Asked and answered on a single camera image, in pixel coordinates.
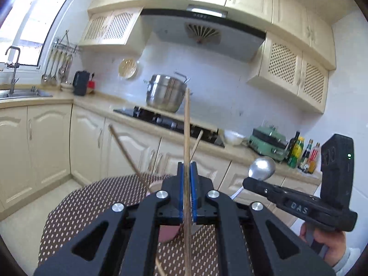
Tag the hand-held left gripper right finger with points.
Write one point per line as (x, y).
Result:
(195, 195)

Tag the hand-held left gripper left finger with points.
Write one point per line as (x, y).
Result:
(180, 195)

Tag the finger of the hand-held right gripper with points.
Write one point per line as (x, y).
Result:
(261, 187)

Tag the metal spoon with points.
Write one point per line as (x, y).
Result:
(261, 168)

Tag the pink utensil cup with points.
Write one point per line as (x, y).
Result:
(168, 234)

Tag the person's right forearm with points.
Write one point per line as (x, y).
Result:
(349, 261)

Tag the person's right hand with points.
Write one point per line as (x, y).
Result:
(333, 244)

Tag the red label bottle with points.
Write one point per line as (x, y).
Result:
(314, 161)

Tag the dark sauce bottle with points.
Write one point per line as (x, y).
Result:
(305, 158)

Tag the green electric grill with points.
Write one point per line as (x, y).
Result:
(267, 143)

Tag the yellow green bottle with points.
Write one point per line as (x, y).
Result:
(296, 155)

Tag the dark olive oil bottle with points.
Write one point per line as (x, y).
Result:
(293, 146)

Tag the white bowl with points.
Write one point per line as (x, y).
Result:
(234, 138)

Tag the black gas stove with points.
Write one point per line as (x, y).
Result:
(161, 119)

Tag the brown dotted tablecloth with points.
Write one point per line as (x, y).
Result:
(86, 207)

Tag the steel stockpot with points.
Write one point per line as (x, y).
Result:
(164, 95)

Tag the large lattice door cabinet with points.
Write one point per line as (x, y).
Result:
(284, 63)

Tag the cream base cabinets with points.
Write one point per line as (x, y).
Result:
(49, 143)

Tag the red container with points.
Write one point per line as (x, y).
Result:
(91, 84)

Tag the black electric kettle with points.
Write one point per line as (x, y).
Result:
(81, 83)

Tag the small beige bowl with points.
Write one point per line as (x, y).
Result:
(66, 86)

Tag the hanging metal ladle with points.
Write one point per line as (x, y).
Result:
(61, 70)
(53, 78)
(44, 78)
(66, 72)

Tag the grey range hood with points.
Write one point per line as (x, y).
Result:
(172, 26)

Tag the small lattice door cabinet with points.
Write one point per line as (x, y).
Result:
(115, 26)

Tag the steel sink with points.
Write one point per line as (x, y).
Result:
(26, 93)

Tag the metal kitchen faucet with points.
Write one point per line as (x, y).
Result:
(13, 74)

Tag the kitchen window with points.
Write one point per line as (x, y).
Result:
(34, 14)

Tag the round wall plate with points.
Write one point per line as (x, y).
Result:
(127, 67)

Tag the metal utensil rail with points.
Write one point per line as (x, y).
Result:
(66, 44)

